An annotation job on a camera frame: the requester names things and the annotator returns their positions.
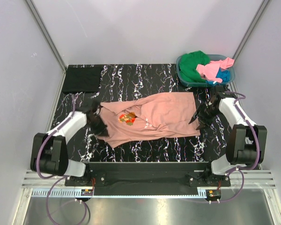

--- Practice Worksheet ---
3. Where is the orange connector box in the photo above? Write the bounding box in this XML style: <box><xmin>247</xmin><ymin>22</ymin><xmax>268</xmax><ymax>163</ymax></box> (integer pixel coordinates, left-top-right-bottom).
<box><xmin>81</xmin><ymin>189</ymin><xmax>93</xmax><ymax>196</ymax></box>
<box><xmin>207</xmin><ymin>190</ymin><xmax>222</xmax><ymax>197</ymax></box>

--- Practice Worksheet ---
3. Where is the bright pink t shirt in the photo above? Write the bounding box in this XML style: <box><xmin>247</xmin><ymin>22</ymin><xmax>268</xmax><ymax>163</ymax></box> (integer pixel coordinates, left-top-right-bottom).
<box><xmin>196</xmin><ymin>58</ymin><xmax>235</xmax><ymax>83</ymax></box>

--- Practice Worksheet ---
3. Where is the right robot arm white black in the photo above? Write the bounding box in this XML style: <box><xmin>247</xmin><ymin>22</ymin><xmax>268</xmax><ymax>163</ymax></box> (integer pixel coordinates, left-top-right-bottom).
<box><xmin>189</xmin><ymin>85</ymin><xmax>267</xmax><ymax>187</ymax></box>

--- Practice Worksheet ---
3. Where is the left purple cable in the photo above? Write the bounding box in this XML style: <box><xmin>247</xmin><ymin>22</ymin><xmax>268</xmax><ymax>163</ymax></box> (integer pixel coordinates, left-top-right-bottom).
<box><xmin>35</xmin><ymin>93</ymin><xmax>91</xmax><ymax>225</ymax></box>

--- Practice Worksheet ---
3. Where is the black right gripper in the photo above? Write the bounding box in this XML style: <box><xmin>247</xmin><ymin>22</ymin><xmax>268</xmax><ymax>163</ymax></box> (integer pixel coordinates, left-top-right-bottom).
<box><xmin>189</xmin><ymin>103</ymin><xmax>221</xmax><ymax>131</ymax></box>

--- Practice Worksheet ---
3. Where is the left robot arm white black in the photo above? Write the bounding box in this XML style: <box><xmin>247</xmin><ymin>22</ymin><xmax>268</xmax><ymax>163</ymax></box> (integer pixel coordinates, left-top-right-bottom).
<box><xmin>30</xmin><ymin>100</ymin><xmax>109</xmax><ymax>186</ymax></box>

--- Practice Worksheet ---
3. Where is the blue plastic laundry basket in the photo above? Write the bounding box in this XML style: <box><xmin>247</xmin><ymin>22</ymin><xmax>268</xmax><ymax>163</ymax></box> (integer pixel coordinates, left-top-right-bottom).
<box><xmin>176</xmin><ymin>54</ymin><xmax>236</xmax><ymax>88</ymax></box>

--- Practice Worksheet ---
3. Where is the dusty pink t shirt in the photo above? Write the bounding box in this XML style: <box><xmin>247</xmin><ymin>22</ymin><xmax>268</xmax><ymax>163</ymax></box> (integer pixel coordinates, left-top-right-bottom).
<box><xmin>99</xmin><ymin>92</ymin><xmax>200</xmax><ymax>148</ymax></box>

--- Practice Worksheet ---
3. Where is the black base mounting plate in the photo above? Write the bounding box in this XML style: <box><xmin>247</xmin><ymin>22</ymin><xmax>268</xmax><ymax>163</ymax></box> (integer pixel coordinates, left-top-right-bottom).
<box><xmin>65</xmin><ymin>162</ymin><xmax>231</xmax><ymax>198</ymax></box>

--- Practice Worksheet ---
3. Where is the left orange connector box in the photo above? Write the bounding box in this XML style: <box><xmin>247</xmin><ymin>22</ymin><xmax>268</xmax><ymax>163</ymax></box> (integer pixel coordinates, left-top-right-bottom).
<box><xmin>81</xmin><ymin>189</ymin><xmax>93</xmax><ymax>196</ymax></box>

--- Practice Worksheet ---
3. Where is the purple cable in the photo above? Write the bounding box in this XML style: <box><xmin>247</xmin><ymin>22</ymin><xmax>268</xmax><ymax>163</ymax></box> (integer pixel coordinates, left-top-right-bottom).
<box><xmin>185</xmin><ymin>92</ymin><xmax>263</xmax><ymax>203</ymax></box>
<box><xmin>35</xmin><ymin>93</ymin><xmax>91</xmax><ymax>225</ymax></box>

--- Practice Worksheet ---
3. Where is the right orange connector box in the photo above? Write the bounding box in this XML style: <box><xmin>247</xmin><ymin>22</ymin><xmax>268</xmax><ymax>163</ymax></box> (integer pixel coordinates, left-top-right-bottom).
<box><xmin>207</xmin><ymin>190</ymin><xmax>222</xmax><ymax>197</ymax></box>

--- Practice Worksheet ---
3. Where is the blue t shirt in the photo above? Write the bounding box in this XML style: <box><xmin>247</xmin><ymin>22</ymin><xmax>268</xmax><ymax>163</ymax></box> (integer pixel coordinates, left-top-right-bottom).
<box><xmin>206</xmin><ymin>68</ymin><xmax>231</xmax><ymax>86</ymax></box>

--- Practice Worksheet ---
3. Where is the folded black t shirt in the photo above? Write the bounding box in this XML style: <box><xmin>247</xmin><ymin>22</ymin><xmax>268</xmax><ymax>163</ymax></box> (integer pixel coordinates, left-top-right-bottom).
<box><xmin>62</xmin><ymin>65</ymin><xmax>104</xmax><ymax>94</ymax></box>

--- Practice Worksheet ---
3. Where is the green t shirt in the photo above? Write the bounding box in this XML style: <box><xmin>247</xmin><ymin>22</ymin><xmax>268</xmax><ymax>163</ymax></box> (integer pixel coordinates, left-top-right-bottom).
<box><xmin>179</xmin><ymin>51</ymin><xmax>210</xmax><ymax>83</ymax></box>

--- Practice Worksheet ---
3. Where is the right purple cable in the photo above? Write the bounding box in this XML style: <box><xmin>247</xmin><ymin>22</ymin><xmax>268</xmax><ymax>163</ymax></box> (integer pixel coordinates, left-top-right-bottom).
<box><xmin>185</xmin><ymin>92</ymin><xmax>263</xmax><ymax>203</ymax></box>

